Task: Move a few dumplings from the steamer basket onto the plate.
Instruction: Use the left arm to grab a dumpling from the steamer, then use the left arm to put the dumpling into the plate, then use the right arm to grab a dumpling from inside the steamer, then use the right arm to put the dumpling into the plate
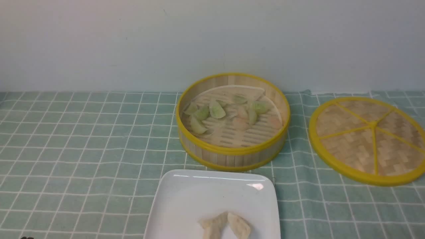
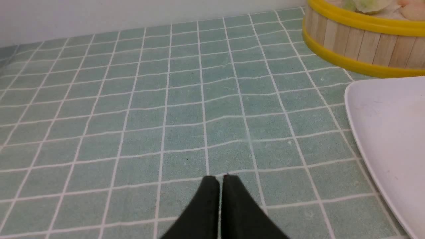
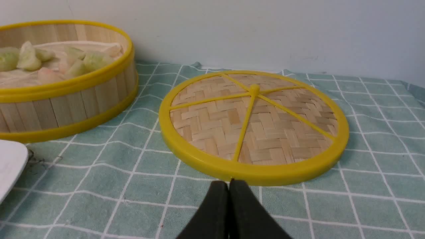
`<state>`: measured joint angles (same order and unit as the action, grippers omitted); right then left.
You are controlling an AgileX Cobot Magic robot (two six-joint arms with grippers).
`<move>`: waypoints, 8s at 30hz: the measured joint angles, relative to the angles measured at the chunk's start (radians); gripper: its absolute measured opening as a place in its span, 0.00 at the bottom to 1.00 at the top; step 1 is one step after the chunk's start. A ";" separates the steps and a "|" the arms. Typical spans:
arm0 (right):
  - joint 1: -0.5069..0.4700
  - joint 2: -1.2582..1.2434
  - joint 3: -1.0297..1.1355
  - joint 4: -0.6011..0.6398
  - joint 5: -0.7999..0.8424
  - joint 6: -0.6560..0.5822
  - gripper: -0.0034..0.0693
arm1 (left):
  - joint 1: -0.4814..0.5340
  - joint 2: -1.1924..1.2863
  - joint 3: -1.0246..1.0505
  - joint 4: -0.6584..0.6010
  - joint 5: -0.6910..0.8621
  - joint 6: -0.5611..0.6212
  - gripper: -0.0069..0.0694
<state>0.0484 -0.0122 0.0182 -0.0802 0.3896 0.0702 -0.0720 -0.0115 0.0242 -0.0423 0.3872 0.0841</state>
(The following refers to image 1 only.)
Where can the pink dumpling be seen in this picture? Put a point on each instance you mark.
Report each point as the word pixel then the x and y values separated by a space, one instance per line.
pixel 242 112
pixel 240 123
pixel 275 122

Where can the white square plate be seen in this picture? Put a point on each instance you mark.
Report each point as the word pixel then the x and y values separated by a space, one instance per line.
pixel 186 197

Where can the left white dumpling on plate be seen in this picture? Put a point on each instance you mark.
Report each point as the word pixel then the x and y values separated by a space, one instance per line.
pixel 214 226

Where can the white dumpling on plate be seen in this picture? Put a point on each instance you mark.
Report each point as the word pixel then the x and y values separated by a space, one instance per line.
pixel 239 226
pixel 214 226

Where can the right white dumpling on plate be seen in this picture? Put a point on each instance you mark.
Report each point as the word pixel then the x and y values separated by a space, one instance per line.
pixel 239 226

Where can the large green dumpling centre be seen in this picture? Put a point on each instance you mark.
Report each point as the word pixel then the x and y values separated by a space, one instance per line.
pixel 216 110

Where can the yellow-rimmed bamboo steamer basket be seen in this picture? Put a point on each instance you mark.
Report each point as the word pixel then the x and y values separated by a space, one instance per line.
pixel 222 147

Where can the small green dumpling right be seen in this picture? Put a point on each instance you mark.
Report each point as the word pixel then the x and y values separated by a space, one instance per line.
pixel 252 116

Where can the green checkered tablecloth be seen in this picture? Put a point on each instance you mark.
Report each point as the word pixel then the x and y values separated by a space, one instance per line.
pixel 86 165

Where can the yellow-rimmed woven steamer lid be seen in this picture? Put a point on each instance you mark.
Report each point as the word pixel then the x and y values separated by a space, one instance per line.
pixel 368 141

